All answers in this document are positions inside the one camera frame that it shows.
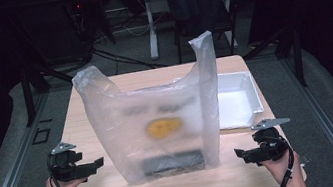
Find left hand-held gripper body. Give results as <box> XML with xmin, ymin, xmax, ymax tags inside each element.
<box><xmin>44</xmin><ymin>138</ymin><xmax>88</xmax><ymax>187</ymax></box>

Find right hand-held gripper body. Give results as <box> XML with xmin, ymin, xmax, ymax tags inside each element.
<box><xmin>249</xmin><ymin>115</ymin><xmax>297</xmax><ymax>164</ymax></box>

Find clear plastic bag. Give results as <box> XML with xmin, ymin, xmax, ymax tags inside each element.
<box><xmin>67</xmin><ymin>30</ymin><xmax>235</xmax><ymax>187</ymax></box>

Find dark grey box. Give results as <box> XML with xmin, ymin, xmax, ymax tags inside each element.
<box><xmin>139</xmin><ymin>148</ymin><xmax>207</xmax><ymax>180</ymax></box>

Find person's right hand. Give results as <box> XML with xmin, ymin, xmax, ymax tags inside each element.
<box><xmin>257</xmin><ymin>148</ymin><xmax>308</xmax><ymax>187</ymax></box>

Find grey tape piece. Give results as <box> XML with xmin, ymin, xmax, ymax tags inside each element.
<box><xmin>298</xmin><ymin>153</ymin><xmax>312</xmax><ymax>166</ymax></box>

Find white plastic bin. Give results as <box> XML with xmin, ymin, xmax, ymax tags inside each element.
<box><xmin>172</xmin><ymin>64</ymin><xmax>268</xmax><ymax>140</ymax></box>

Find round yellow object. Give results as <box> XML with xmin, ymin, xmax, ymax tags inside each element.
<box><xmin>144</xmin><ymin>114</ymin><xmax>185</xmax><ymax>142</ymax></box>

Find black metal stand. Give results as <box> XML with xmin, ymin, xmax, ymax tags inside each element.
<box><xmin>238</xmin><ymin>22</ymin><xmax>310</xmax><ymax>97</ymax></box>
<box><xmin>15</xmin><ymin>51</ymin><xmax>89</xmax><ymax>129</ymax></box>

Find black chair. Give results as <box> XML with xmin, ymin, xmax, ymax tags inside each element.
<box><xmin>168</xmin><ymin>0</ymin><xmax>245</xmax><ymax>65</ymax></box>

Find white desk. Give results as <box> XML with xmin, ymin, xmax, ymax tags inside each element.
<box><xmin>121</xmin><ymin>0</ymin><xmax>278</xmax><ymax>64</ymax></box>

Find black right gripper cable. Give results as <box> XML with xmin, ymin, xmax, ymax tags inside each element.
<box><xmin>260</xmin><ymin>130</ymin><xmax>301</xmax><ymax>187</ymax></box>

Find black floor cables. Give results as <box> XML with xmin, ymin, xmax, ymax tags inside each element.
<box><xmin>90</xmin><ymin>37</ymin><xmax>169</xmax><ymax>79</ymax></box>

